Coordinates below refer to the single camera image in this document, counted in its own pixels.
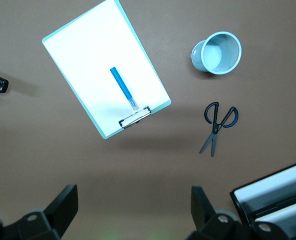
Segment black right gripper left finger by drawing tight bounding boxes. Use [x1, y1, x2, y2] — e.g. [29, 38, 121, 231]
[0, 184, 78, 240]

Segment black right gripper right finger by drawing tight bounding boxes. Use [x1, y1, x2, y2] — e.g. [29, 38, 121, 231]
[186, 186, 288, 240]

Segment blue marker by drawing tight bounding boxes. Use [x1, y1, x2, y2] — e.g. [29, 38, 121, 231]
[109, 66, 140, 112]

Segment black stacked document tray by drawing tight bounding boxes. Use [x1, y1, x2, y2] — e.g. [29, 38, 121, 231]
[229, 162, 296, 240]

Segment teal clipboard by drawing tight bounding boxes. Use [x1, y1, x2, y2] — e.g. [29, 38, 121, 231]
[42, 0, 172, 140]

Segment light blue mesh pen cup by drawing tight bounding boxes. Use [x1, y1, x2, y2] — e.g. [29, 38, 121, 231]
[190, 31, 242, 76]

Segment white paper sheet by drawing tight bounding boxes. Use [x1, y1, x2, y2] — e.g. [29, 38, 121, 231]
[43, 0, 170, 137]

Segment black blue handled scissors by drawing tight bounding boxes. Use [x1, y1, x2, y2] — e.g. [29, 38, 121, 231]
[199, 101, 239, 158]

